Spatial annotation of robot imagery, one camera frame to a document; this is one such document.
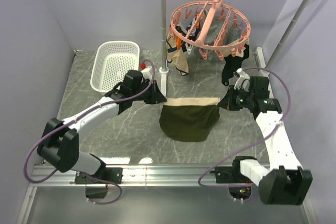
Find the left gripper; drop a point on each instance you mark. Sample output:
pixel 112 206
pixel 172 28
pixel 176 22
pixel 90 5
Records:
pixel 156 96

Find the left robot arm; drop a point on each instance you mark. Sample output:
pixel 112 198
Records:
pixel 61 138

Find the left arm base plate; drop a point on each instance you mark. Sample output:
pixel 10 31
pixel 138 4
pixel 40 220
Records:
pixel 115 175

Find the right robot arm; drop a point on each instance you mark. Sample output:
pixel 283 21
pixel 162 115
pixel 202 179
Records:
pixel 285 182

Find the aluminium rail frame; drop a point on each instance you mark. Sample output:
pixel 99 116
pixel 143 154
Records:
pixel 171 176

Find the beige hanging underwear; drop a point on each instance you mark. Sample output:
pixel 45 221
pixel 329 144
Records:
pixel 175 53

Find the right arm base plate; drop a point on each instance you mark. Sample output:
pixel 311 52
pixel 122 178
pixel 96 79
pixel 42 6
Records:
pixel 229 175

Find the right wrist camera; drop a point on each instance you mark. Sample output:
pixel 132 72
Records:
pixel 243 79

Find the pink round clip hanger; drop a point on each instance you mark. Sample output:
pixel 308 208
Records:
pixel 211 26

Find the white plastic basket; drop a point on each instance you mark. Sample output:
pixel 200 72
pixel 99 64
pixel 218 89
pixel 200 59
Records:
pixel 112 61

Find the olive green underwear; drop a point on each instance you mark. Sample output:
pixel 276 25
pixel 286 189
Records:
pixel 189 119

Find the black underwear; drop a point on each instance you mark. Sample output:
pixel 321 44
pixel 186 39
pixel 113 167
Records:
pixel 232 63

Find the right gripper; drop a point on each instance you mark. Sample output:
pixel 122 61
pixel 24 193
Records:
pixel 228 102

